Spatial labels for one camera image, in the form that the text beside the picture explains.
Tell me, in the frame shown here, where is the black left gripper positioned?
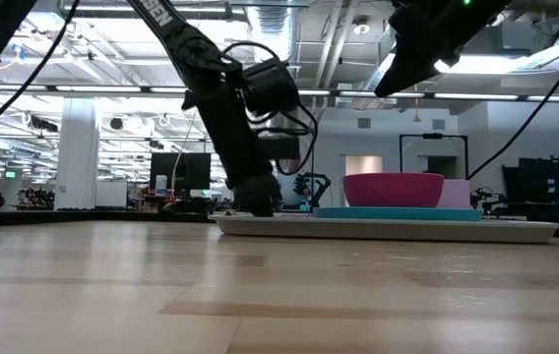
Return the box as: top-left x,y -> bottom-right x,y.
195,88 -> 301,218

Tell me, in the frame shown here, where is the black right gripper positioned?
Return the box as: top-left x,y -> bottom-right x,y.
375,0 -> 512,98

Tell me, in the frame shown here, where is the magenta bowl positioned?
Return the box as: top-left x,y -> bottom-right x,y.
342,171 -> 446,208

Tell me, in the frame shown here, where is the pink cup with handle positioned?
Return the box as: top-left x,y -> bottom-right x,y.
436,179 -> 471,209

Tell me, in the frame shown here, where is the blue round plate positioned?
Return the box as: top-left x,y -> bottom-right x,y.
312,206 -> 482,222

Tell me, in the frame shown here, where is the grey plastic tray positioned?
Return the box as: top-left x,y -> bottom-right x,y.
209,211 -> 559,245

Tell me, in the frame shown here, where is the person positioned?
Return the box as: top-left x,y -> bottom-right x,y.
277,157 -> 313,211

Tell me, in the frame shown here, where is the black monitor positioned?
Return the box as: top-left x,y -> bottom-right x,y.
150,151 -> 212,193

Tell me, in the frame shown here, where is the white board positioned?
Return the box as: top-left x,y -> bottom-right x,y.
94,180 -> 129,208

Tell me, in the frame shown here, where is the black background equipment rack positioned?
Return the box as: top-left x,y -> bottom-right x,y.
501,155 -> 559,225

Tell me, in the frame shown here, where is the white building pillar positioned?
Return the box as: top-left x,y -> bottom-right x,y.
54,97 -> 100,211

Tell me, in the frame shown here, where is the black background station frame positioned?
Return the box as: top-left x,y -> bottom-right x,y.
399,132 -> 470,181

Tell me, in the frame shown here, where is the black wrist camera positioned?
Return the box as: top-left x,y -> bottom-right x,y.
242,57 -> 301,118

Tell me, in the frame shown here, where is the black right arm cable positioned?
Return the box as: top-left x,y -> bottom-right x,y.
466,9 -> 559,181

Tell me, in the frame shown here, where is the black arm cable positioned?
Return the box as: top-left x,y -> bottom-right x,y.
0,0 -> 82,133
466,9 -> 559,181

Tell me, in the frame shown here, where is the silver ceiling duct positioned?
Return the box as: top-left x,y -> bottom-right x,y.
247,0 -> 296,61

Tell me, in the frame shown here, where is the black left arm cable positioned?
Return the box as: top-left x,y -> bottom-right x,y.
0,0 -> 82,133

